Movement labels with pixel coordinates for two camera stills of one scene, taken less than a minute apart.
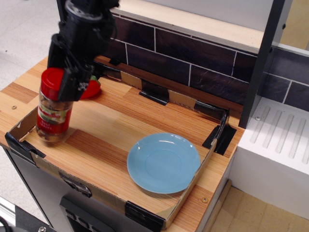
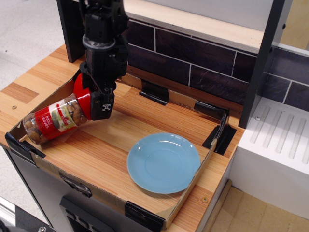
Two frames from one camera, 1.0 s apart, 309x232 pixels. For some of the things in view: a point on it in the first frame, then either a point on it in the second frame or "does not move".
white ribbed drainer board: x=272 y=160 does not move
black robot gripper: x=84 y=33 to x=105 y=62
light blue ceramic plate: x=162 y=163 does not move
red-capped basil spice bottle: x=54 y=116 to x=59 y=116
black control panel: x=87 y=214 does not move
